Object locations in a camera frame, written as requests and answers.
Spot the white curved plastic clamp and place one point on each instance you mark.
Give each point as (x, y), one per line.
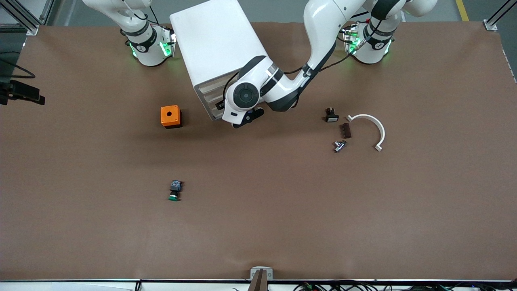
(365, 116)

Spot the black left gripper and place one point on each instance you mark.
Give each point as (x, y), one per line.
(220, 105)

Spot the orange box with hole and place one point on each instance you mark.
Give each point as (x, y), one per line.
(174, 119)

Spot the grey metal edge bracket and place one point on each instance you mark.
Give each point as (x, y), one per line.
(255, 273)

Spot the brown strip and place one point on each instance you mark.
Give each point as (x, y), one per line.
(260, 283)

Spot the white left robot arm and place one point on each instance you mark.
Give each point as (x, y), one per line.
(323, 24)

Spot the green push button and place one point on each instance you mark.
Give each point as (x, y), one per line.
(174, 188)

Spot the silver metal tee fitting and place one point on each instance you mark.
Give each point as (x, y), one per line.
(339, 146)

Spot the brown hexagonal standoff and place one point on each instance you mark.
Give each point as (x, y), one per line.
(345, 131)

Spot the aluminium frame post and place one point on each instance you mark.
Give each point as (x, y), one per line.
(490, 25)
(24, 22)

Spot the black clamp device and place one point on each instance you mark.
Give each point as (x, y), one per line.
(24, 93)

